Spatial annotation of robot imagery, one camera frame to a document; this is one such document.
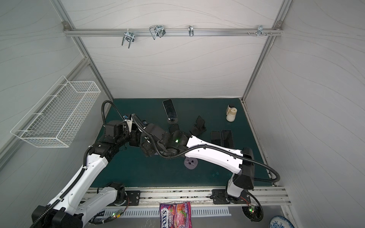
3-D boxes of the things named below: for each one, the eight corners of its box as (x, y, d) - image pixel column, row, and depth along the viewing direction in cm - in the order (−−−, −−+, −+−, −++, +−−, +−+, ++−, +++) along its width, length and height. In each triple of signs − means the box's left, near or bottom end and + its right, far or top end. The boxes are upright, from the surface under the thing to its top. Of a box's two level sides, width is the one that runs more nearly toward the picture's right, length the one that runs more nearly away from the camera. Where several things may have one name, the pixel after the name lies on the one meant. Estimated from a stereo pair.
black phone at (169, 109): (167, 121, 111) (164, 106, 98) (164, 116, 115) (161, 101, 101) (175, 118, 114) (174, 103, 100) (172, 113, 117) (170, 98, 103)
